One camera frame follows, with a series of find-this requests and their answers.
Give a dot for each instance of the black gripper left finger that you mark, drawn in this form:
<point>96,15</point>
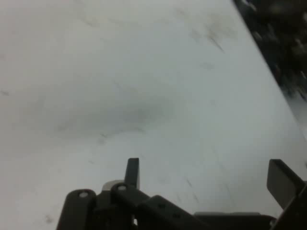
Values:
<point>112,206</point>

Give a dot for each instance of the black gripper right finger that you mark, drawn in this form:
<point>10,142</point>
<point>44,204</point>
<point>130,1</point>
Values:
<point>285,184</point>

